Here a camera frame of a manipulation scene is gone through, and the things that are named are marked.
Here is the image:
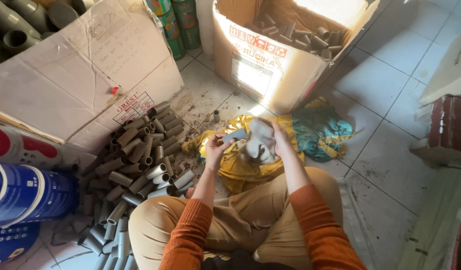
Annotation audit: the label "red and white paint bucket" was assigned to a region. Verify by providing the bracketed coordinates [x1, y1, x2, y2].
[0, 121, 64, 169]

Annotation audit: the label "stack of green cans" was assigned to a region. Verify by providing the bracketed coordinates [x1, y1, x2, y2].
[143, 0, 202, 61]

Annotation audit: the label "pile of grey pipe sockets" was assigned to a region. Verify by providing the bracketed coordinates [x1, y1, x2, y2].
[52, 100, 196, 270]

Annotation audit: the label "person's legs in tan trousers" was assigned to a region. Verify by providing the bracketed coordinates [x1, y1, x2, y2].
[128, 167, 344, 270]

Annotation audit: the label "person's right hand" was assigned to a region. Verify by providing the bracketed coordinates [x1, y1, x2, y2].
[269, 120, 294, 158]

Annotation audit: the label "green mat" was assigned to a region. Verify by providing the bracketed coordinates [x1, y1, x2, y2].
[397, 159, 461, 270]

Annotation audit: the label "large cardboard box with fittings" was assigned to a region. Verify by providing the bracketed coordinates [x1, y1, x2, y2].
[0, 0, 185, 155]

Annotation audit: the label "blue paint bucket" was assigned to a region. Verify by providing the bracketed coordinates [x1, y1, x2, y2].
[0, 159, 80, 229]

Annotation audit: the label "white board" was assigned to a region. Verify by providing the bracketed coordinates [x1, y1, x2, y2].
[419, 27, 461, 106]

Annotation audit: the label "yellow and teal cloth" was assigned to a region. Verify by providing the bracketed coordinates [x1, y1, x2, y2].
[182, 97, 355, 195]

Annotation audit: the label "white cleaning rag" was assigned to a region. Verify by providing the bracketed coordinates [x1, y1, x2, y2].
[239, 118, 278, 165]

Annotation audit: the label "grey pipe socket piece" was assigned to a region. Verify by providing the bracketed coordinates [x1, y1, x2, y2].
[222, 128, 248, 144]

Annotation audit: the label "red brick block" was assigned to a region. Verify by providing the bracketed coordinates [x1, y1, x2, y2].
[410, 94, 461, 166]

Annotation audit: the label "person's left hand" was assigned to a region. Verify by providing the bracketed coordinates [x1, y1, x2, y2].
[204, 131, 235, 172]

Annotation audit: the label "blue bucket with dotted rim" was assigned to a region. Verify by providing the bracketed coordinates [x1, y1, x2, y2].
[0, 222, 41, 267]

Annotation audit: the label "cardboard box with pipe sockets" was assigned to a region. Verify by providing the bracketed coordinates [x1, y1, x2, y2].
[212, 0, 381, 115]

